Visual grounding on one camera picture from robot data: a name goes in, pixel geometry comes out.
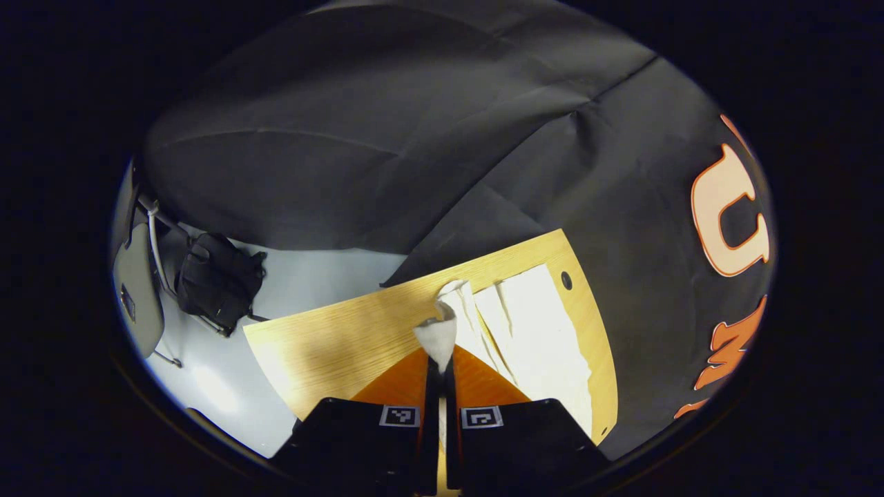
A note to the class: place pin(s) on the white jeans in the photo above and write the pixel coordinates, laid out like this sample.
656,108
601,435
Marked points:
539,331

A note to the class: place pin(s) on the grey chair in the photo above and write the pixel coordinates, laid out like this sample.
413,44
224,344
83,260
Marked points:
138,290

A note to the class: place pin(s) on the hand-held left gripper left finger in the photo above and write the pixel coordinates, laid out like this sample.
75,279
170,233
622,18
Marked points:
429,442

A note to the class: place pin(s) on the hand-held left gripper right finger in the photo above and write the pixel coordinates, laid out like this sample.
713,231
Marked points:
452,442

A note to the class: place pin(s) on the black bag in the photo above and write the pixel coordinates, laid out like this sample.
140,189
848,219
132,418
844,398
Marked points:
217,279

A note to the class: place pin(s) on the black backdrop cloth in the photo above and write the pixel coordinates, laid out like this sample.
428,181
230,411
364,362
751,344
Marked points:
414,138

